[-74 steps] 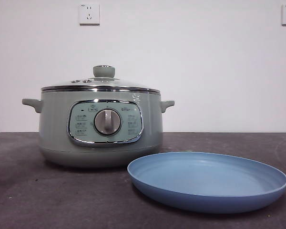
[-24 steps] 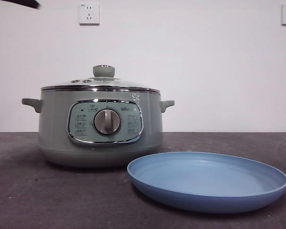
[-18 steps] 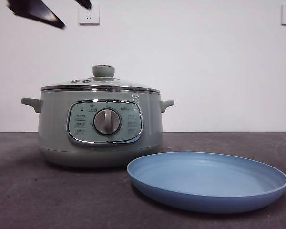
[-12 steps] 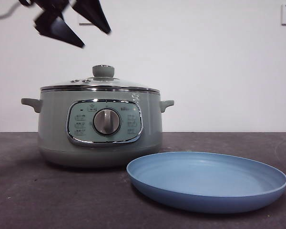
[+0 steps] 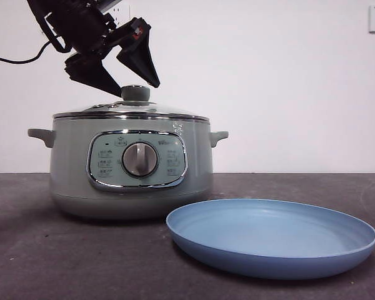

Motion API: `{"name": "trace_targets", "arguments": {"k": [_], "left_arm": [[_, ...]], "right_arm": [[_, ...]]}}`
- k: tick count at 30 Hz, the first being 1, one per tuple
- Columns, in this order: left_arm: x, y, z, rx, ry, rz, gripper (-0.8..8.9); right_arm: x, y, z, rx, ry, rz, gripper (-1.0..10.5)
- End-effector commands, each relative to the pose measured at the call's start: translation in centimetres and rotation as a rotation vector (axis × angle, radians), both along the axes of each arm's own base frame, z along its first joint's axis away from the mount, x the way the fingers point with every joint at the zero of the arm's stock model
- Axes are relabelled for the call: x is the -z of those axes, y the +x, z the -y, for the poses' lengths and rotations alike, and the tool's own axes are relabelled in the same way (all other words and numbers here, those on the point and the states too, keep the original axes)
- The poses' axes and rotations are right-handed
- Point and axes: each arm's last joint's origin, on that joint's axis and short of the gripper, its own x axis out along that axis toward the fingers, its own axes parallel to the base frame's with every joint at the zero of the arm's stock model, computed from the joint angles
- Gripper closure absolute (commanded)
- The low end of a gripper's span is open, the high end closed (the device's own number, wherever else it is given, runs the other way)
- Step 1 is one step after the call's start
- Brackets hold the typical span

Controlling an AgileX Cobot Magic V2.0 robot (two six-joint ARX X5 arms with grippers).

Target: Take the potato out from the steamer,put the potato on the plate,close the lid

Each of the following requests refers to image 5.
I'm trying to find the glass lid with green knob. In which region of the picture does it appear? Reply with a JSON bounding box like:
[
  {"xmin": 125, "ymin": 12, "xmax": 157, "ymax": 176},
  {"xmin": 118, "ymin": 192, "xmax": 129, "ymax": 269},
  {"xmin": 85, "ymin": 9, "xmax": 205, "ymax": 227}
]
[{"xmin": 52, "ymin": 84, "xmax": 209, "ymax": 121}]

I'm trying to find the pale green electric steamer pot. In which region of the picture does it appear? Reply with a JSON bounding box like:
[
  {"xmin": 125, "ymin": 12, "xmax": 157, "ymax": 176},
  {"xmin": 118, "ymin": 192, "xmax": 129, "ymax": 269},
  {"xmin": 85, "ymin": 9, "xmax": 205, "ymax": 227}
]
[{"xmin": 27, "ymin": 119, "xmax": 229, "ymax": 219}]

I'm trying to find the blue round plate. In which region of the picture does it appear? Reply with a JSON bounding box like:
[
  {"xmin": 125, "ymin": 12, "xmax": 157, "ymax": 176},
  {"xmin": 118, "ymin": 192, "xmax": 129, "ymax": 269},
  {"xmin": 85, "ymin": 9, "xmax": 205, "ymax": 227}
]
[{"xmin": 165, "ymin": 198, "xmax": 375, "ymax": 281}]

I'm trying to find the grey round control dial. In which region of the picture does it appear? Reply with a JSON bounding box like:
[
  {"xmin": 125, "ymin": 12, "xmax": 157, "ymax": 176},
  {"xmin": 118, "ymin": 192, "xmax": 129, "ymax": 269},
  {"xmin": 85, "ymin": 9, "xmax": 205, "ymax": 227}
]
[{"xmin": 121, "ymin": 141, "xmax": 159, "ymax": 177}]

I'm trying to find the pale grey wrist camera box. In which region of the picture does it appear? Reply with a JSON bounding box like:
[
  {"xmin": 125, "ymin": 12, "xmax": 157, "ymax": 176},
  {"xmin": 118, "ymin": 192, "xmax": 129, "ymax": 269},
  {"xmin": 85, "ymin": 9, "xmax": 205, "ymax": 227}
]
[{"xmin": 98, "ymin": 0, "xmax": 123, "ymax": 14}]

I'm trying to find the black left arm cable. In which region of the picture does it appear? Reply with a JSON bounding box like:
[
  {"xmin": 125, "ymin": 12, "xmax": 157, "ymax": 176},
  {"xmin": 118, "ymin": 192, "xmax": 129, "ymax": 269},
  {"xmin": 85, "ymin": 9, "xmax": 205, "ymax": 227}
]
[{"xmin": 0, "ymin": 40, "xmax": 56, "ymax": 65}]

